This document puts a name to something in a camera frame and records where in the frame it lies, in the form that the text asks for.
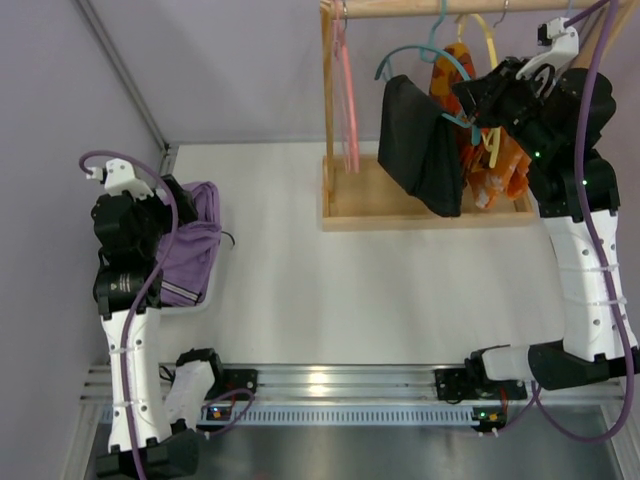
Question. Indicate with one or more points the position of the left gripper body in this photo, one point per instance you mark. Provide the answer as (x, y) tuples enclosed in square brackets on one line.
[(163, 198)]

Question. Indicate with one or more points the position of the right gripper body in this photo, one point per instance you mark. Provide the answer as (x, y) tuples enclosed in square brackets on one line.
[(493, 100)]

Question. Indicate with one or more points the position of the purple trousers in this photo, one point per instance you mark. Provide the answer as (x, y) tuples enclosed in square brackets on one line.
[(192, 250)]

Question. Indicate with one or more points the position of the teal plastic hanger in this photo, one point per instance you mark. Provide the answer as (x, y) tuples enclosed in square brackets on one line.
[(429, 53)]

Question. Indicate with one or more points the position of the pink plastic hanger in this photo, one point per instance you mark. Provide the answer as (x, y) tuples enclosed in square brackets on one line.
[(347, 100)]

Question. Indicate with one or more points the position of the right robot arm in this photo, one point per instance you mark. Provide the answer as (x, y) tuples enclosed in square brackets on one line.
[(557, 124)]

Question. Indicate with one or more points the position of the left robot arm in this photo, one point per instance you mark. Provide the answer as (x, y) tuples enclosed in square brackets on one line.
[(153, 435)]

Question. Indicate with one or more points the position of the yellow plastic hanger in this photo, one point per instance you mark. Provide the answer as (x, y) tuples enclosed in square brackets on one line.
[(492, 140)]

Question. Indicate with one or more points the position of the orange patterned trousers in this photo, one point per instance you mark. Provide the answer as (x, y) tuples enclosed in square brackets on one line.
[(444, 76)]

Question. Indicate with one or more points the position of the bright orange trousers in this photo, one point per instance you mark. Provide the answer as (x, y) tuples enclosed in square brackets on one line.
[(507, 178)]

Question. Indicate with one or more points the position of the white plastic basket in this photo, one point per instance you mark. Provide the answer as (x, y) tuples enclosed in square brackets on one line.
[(210, 280)]

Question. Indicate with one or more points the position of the wooden clothes rack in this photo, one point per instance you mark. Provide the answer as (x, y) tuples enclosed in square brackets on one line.
[(369, 200)]

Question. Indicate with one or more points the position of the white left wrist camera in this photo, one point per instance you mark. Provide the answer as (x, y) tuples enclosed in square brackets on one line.
[(118, 177)]

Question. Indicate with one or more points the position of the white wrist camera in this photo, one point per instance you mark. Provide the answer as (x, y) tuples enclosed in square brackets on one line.
[(562, 43), (118, 177)]

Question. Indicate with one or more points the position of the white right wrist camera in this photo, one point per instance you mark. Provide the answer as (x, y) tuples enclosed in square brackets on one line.
[(562, 43)]

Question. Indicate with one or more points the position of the aluminium mounting rail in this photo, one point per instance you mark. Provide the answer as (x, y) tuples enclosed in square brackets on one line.
[(352, 383)]

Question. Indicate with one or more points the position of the grey slotted cable duct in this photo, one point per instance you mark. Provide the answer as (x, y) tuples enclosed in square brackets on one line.
[(351, 415)]

